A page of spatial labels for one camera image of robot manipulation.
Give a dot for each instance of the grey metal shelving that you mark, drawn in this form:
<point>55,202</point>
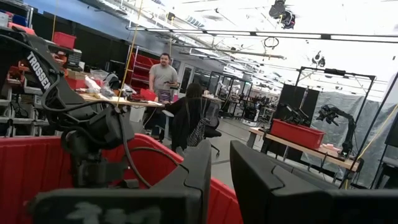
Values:
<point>18,93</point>

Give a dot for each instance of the red storage bin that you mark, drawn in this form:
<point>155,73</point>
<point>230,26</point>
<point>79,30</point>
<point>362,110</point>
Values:
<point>295,135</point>
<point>63,40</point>

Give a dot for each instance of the black background robot arm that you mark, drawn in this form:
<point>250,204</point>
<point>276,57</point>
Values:
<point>349,130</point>
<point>295,116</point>

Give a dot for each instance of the black panel board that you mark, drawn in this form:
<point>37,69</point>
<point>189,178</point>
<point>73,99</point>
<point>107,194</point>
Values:
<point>298,96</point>

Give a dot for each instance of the black office chair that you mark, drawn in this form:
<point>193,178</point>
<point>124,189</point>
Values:
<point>213,132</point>

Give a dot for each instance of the person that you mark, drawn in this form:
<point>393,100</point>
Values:
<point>163,76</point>
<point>186,118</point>

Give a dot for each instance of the small red bin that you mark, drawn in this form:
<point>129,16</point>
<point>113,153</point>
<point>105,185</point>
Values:
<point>148,95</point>

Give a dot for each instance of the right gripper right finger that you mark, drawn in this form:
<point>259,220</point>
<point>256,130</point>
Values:
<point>295,205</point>

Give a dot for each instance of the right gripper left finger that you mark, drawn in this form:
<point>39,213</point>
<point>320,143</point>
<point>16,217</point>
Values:
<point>140,205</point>

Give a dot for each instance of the wooden workbench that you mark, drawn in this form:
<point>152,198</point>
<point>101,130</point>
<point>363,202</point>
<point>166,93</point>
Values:
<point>124,101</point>

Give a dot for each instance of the clear plastic bag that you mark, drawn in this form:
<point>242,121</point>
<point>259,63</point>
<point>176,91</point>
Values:
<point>93,84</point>

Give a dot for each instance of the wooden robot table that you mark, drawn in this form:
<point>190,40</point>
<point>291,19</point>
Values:
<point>329,157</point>

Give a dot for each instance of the grey tarp curtain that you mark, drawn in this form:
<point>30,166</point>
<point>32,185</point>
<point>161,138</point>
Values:
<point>367,124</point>

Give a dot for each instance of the large red plastic bin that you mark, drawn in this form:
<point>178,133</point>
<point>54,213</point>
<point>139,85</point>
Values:
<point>28,168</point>

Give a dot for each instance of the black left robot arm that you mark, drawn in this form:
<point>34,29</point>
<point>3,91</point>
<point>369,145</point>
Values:
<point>34,68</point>

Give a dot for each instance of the overhead light bar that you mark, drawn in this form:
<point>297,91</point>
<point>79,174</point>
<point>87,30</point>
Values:
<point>280,33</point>

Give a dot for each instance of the red shelf rack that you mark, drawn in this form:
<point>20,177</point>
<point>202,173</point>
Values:
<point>140,67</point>

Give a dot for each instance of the black hanging camera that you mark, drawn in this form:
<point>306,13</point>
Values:
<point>281,14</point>

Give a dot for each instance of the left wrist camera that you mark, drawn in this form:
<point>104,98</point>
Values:
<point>109,127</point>

